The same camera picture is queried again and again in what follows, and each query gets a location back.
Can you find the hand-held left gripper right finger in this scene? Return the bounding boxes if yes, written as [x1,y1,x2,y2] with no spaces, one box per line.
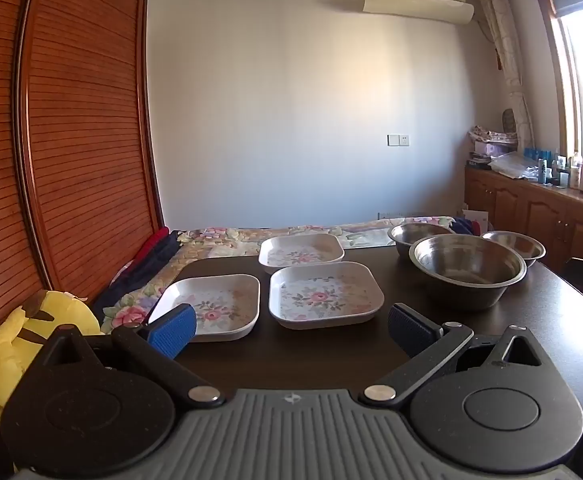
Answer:
[364,303,555,408]

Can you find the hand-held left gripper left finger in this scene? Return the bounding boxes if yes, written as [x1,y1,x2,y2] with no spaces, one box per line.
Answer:
[36,304,224,408]

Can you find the square floral plate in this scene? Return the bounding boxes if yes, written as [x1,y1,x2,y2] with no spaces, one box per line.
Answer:
[148,274,261,343]
[258,233,345,268]
[268,261,385,331]

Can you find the small steel bowl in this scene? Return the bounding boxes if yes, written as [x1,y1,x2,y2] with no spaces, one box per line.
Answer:
[481,230,546,268]
[387,222,455,259]

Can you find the large steel bowl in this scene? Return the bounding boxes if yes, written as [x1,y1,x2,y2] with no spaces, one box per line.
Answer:
[409,234,527,311]

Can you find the navy cloth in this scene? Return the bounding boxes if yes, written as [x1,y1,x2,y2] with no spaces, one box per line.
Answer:
[94,230,184,321]

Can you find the red cloth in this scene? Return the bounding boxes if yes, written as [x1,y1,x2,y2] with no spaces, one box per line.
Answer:
[134,226,171,261]

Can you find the wooden cabinet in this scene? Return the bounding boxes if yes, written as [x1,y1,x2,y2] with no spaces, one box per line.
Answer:
[464,165,583,273]

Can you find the floral blanket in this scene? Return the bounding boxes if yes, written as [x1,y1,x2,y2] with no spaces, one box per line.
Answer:
[98,216,457,333]

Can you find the row of bottles and jars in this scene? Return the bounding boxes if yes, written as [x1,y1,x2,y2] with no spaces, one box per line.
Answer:
[524,147,583,206]

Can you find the dark folded clothes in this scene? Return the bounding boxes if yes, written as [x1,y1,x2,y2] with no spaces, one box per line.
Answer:
[454,217,487,236]

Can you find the white paper bag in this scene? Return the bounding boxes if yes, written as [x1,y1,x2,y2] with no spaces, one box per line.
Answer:
[464,207,492,233]

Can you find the clear plastic bag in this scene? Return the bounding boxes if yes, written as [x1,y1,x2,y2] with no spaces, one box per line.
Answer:
[489,151,539,181]

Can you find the pink box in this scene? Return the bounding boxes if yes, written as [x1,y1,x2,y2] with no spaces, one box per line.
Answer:
[474,141,515,157]

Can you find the yellow plush toy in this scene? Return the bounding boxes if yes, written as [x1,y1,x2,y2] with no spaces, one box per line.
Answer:
[0,289,104,451]

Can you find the folded floral cloth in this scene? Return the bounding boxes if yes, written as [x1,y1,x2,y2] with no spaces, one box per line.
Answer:
[469,126,519,142]

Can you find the wooden slatted wardrobe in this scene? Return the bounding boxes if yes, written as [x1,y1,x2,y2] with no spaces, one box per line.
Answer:
[0,0,167,431]

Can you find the patterned white curtain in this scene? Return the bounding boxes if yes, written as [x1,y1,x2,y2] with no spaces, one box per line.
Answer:
[473,0,535,148]

